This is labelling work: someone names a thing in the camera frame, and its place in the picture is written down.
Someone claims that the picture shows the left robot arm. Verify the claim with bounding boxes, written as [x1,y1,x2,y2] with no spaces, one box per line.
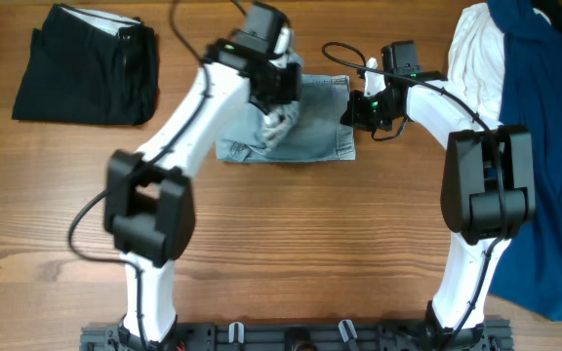
[80,2,301,350]

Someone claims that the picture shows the left black cable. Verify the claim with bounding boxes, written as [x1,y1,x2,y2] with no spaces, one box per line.
[66,0,248,350]

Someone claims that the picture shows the folded black trousers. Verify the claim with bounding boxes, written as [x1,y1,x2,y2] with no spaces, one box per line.
[12,4,159,126]

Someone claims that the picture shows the white shirt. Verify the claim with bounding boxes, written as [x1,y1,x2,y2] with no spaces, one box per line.
[446,2,553,131]

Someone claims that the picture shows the dark blue shirt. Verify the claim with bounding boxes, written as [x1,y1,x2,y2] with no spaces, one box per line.
[488,0,562,321]

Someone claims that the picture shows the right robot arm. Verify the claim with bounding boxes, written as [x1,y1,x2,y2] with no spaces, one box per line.
[341,41,536,350]

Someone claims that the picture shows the black cable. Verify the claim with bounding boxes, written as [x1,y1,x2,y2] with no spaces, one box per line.
[320,41,511,342]
[66,0,248,350]

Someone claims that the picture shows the light blue denim shorts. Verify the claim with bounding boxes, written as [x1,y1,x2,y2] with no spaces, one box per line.
[216,74,356,163]

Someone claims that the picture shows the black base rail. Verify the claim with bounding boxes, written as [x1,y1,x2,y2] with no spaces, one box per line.
[79,319,514,351]

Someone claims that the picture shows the right black cable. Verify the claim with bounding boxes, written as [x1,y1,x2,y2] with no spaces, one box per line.
[320,41,511,342]

